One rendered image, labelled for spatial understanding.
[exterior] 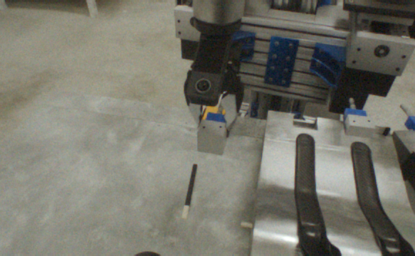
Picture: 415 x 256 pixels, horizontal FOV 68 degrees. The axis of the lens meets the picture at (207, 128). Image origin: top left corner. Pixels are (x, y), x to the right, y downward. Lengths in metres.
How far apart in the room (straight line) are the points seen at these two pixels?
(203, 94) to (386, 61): 0.59
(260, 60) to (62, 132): 0.64
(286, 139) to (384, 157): 0.19
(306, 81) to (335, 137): 0.42
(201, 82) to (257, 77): 0.68
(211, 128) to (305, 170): 0.20
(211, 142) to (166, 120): 0.27
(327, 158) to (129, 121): 0.50
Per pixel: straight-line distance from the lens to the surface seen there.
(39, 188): 0.76
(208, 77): 0.44
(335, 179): 0.62
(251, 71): 1.09
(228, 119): 0.55
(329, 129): 0.70
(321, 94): 1.10
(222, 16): 0.44
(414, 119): 0.86
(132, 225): 0.63
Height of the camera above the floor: 1.34
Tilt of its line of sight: 43 degrees down
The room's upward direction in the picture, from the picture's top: straight up
